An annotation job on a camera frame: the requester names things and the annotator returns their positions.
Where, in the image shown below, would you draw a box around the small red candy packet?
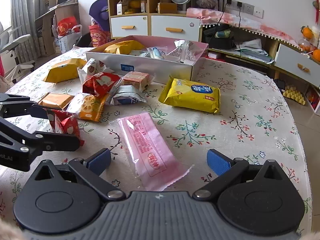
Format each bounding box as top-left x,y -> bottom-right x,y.
46,109 -> 85,146

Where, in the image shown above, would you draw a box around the long golden wafer bar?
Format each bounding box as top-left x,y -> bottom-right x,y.
38,93 -> 74,109

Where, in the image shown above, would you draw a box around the jam biscuit packet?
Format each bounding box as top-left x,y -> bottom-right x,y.
66,93 -> 108,122

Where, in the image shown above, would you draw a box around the pink cracker pack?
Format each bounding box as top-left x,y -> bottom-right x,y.
110,112 -> 193,192

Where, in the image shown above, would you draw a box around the white office chair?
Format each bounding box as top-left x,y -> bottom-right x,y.
1,24 -> 35,84

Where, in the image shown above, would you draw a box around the large yellow snack pack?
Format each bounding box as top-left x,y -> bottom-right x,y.
43,59 -> 87,83

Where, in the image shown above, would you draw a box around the floral tablecloth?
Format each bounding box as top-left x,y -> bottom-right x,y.
0,45 -> 313,235

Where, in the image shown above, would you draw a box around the silver snack packet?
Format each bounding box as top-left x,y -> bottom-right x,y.
107,85 -> 146,105

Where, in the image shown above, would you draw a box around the red snack bag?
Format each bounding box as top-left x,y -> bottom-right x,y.
82,72 -> 120,98

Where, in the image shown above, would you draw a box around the yellow blue-label snack pack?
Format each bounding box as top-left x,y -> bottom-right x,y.
158,76 -> 221,114

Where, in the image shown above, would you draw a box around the white triangular snack bag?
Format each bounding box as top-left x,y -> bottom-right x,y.
77,58 -> 114,85

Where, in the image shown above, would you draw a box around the clear wrapped brown biscuits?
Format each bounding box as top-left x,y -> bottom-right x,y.
121,72 -> 154,92

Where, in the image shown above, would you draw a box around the red gift bag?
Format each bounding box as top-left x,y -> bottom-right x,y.
89,24 -> 112,47

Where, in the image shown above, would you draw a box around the pink silver cardboard box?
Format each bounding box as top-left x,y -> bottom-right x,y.
86,35 -> 208,83

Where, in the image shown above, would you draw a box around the yellow pack in box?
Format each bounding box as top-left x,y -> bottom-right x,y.
104,40 -> 145,55

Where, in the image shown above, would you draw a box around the white triangular bag in box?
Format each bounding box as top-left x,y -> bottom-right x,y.
165,40 -> 205,65

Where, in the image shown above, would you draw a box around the purple plush toy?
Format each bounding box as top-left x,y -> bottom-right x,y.
89,0 -> 110,31

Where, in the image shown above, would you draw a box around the pale wafer packs in box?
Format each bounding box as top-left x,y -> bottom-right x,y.
129,47 -> 168,60

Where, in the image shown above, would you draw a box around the white drawer cabinet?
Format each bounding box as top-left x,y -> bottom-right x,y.
150,13 -> 202,42

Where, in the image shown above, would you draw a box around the wooden shelf cabinet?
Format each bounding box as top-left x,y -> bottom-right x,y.
107,0 -> 160,39

